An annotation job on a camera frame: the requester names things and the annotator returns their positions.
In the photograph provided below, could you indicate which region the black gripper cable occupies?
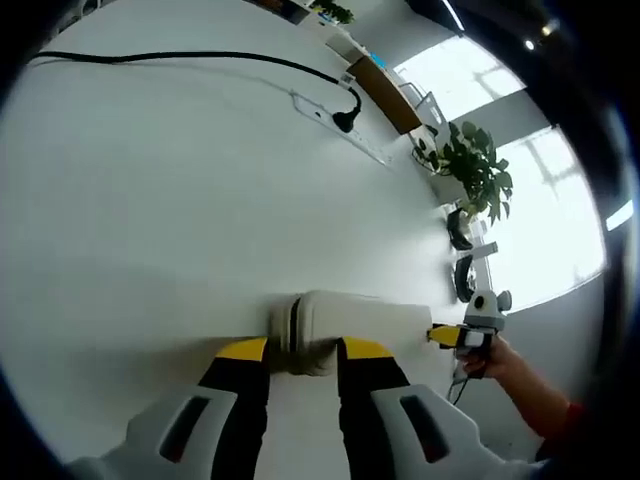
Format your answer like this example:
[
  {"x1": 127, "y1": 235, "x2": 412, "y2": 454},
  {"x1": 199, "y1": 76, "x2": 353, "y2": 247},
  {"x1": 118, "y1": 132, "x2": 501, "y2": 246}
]
[{"x1": 446, "y1": 367, "x2": 474, "y2": 408}]

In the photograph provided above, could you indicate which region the person's right hand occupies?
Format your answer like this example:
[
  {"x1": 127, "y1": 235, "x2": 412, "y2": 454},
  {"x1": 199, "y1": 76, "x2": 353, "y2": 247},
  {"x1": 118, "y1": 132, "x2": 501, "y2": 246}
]
[{"x1": 461, "y1": 335, "x2": 532, "y2": 382}]

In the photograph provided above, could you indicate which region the white power strip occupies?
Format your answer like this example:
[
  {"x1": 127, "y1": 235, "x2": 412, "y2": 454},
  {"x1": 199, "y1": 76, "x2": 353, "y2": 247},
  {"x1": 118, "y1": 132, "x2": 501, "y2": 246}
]
[{"x1": 289, "y1": 88, "x2": 397, "y2": 170}]

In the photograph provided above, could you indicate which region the window with white blinds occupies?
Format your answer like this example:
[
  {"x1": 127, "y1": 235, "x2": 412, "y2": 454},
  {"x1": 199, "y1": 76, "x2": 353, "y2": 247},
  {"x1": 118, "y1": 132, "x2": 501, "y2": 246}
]
[
  {"x1": 393, "y1": 36, "x2": 527, "y2": 122},
  {"x1": 493, "y1": 123, "x2": 610, "y2": 312}
]

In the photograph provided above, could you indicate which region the black curved headset strap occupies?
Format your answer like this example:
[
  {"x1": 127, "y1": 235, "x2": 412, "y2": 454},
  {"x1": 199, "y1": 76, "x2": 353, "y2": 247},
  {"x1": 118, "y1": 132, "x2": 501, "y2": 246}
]
[{"x1": 445, "y1": 206, "x2": 475, "y2": 251}]

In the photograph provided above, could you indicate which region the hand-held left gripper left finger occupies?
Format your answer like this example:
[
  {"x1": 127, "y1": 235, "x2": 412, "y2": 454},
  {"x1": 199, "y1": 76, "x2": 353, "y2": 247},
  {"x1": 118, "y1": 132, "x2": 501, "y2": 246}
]
[{"x1": 67, "y1": 336, "x2": 272, "y2": 480}]

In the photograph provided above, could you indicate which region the green potted plant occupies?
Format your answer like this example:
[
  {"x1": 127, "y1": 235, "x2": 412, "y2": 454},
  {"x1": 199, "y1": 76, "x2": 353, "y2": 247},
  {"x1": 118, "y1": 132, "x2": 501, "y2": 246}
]
[{"x1": 411, "y1": 120, "x2": 515, "y2": 227}]

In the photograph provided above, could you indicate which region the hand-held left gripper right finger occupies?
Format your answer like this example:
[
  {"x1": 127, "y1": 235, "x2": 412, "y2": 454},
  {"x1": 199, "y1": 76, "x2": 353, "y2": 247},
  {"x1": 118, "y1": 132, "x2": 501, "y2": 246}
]
[{"x1": 335, "y1": 336, "x2": 546, "y2": 480}]

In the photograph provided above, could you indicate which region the beige cutlery case lid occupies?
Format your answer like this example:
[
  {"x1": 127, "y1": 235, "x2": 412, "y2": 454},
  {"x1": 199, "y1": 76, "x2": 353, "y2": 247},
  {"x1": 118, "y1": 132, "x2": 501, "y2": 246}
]
[{"x1": 294, "y1": 289, "x2": 435, "y2": 357}]

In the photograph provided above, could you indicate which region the black power cable with plug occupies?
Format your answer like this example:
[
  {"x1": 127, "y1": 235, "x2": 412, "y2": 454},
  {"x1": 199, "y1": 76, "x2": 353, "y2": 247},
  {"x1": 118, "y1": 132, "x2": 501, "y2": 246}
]
[{"x1": 28, "y1": 50, "x2": 363, "y2": 134}]

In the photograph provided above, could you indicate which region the brown cardboard box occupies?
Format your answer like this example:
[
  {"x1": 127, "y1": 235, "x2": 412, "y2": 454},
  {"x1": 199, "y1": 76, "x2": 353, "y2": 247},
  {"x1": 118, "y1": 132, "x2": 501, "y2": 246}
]
[{"x1": 348, "y1": 53, "x2": 425, "y2": 136}]

